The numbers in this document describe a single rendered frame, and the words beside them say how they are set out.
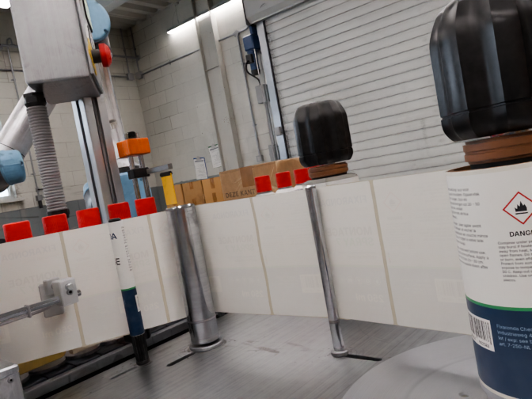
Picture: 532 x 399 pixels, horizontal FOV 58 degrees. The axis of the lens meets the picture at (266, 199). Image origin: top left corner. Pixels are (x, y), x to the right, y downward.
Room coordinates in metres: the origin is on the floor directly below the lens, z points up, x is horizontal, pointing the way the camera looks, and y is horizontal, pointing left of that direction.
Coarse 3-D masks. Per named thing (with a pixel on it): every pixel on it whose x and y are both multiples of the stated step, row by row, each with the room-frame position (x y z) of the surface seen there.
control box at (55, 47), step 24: (24, 0) 0.75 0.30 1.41; (48, 0) 0.75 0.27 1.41; (72, 0) 0.76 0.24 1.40; (24, 24) 0.74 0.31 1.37; (48, 24) 0.75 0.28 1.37; (72, 24) 0.76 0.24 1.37; (24, 48) 0.74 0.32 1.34; (48, 48) 0.75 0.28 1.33; (72, 48) 0.76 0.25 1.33; (24, 72) 0.74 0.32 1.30; (48, 72) 0.75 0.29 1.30; (72, 72) 0.76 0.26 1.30; (96, 72) 0.81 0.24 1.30; (48, 96) 0.84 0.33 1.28; (72, 96) 0.87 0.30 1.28; (96, 96) 0.90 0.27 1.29
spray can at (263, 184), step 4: (264, 176) 1.02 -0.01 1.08; (268, 176) 1.03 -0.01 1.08; (256, 180) 1.02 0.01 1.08; (260, 180) 1.02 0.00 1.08; (264, 180) 1.02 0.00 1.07; (268, 180) 1.02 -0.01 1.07; (256, 184) 1.02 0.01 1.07; (260, 184) 1.02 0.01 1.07; (264, 184) 1.02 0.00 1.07; (268, 184) 1.02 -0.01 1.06; (256, 188) 1.02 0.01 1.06; (260, 188) 1.02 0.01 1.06; (264, 188) 1.02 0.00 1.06; (268, 188) 1.02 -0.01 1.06; (260, 192) 1.02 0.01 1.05; (264, 192) 1.02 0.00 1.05; (268, 192) 1.02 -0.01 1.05; (272, 192) 1.02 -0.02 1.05
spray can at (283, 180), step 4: (284, 172) 1.07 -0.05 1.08; (288, 172) 1.07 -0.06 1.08; (276, 176) 1.07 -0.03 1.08; (280, 176) 1.06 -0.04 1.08; (284, 176) 1.06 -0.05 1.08; (288, 176) 1.07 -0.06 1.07; (276, 180) 1.08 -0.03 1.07; (280, 180) 1.07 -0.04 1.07; (284, 180) 1.06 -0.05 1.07; (288, 180) 1.07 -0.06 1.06; (280, 184) 1.07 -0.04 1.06; (284, 184) 1.06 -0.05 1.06; (288, 184) 1.07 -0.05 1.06; (280, 188) 1.07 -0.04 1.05; (284, 188) 1.06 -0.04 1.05; (288, 188) 1.06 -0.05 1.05; (292, 188) 1.07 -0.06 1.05; (276, 192) 1.07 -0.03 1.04; (280, 192) 1.06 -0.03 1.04
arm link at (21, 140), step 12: (24, 108) 1.19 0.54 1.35; (48, 108) 1.22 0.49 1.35; (12, 120) 1.18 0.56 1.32; (24, 120) 1.18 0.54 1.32; (0, 132) 1.17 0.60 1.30; (12, 132) 1.16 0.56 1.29; (24, 132) 1.18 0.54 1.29; (0, 144) 1.15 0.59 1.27; (12, 144) 1.16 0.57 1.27; (24, 144) 1.18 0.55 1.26; (24, 156) 1.19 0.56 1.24; (0, 192) 1.17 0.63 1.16
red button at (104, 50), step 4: (100, 44) 0.79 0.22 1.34; (104, 44) 0.79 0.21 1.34; (100, 48) 0.78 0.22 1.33; (104, 48) 0.78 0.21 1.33; (108, 48) 0.79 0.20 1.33; (92, 52) 0.79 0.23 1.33; (96, 52) 0.79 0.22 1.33; (100, 52) 0.78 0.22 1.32; (104, 52) 0.78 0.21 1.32; (108, 52) 0.79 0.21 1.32; (92, 56) 0.79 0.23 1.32; (96, 56) 0.79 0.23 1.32; (100, 56) 0.79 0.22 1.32; (104, 56) 0.78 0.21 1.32; (108, 56) 0.79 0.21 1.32; (96, 60) 0.79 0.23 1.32; (100, 60) 0.79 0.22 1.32; (104, 60) 0.79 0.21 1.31; (108, 60) 0.79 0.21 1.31; (104, 64) 0.79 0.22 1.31; (108, 64) 0.80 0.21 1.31
